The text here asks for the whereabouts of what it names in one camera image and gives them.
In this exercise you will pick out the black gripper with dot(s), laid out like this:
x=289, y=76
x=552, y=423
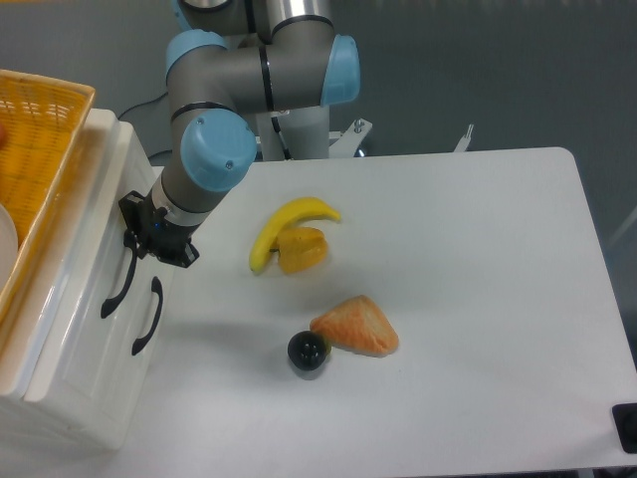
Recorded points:
x=153, y=234

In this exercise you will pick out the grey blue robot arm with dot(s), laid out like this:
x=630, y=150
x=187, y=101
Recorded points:
x=232, y=59

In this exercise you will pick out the white drawer cabinet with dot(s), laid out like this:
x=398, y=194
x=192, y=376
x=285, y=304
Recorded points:
x=33, y=309

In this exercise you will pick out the yellow banana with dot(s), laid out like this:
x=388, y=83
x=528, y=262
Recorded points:
x=293, y=212

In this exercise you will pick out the orange yellow bell pepper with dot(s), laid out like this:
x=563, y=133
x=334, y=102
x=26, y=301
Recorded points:
x=300, y=248

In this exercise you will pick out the white plate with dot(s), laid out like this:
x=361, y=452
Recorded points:
x=8, y=247

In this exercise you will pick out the yellow woven basket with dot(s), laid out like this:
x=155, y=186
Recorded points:
x=43, y=118

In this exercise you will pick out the black eggplant ball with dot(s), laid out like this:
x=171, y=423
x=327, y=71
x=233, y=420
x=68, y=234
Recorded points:
x=308, y=350

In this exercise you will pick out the orange bread wedge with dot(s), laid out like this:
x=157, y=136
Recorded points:
x=357, y=324

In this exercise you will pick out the black object at table edge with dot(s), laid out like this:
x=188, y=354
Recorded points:
x=625, y=418

